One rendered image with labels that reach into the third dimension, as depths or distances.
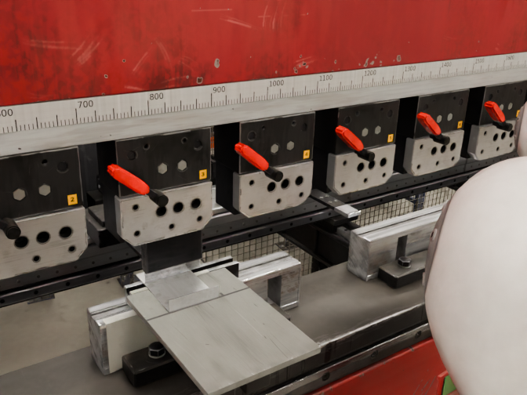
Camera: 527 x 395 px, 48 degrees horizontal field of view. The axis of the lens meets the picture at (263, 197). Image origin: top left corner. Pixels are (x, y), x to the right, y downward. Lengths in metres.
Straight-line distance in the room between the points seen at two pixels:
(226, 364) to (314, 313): 0.37
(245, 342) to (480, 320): 0.61
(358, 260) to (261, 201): 0.35
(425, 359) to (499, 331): 1.07
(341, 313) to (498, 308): 0.90
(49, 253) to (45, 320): 1.94
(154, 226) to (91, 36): 0.29
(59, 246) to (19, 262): 0.05
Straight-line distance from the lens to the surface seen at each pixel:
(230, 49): 0.89
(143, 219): 0.89
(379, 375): 1.25
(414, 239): 1.34
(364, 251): 1.25
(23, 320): 2.82
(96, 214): 1.18
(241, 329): 0.88
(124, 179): 0.82
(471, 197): 0.30
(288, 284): 1.13
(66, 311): 2.83
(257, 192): 0.98
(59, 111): 0.81
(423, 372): 1.36
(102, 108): 0.82
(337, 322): 1.14
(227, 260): 1.07
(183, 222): 0.92
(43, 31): 0.79
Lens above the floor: 1.51
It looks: 23 degrees down
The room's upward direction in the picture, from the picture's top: 2 degrees clockwise
